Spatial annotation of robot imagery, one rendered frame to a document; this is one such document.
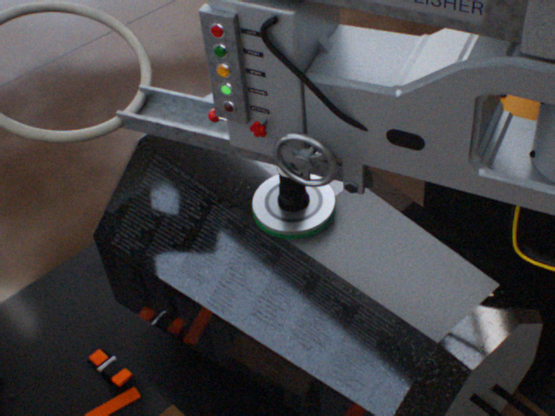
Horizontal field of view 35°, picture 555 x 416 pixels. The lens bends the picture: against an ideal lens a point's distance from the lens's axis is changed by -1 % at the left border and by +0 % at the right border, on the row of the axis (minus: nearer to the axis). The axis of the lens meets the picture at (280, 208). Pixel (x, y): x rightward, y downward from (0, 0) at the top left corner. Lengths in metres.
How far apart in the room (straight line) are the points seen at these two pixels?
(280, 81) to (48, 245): 1.83
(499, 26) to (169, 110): 1.03
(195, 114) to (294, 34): 0.60
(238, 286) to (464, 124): 0.85
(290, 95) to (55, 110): 2.34
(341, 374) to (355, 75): 0.76
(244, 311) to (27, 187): 1.65
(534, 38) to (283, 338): 1.06
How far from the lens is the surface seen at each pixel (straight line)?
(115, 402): 2.97
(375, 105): 1.79
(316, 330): 2.19
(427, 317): 2.09
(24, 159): 3.88
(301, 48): 1.78
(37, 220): 3.59
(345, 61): 1.84
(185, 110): 2.30
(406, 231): 2.25
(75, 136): 2.24
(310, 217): 2.22
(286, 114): 1.89
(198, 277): 2.40
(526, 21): 1.54
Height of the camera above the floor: 2.50
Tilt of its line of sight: 47 degrees down
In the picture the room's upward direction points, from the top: 6 degrees counter-clockwise
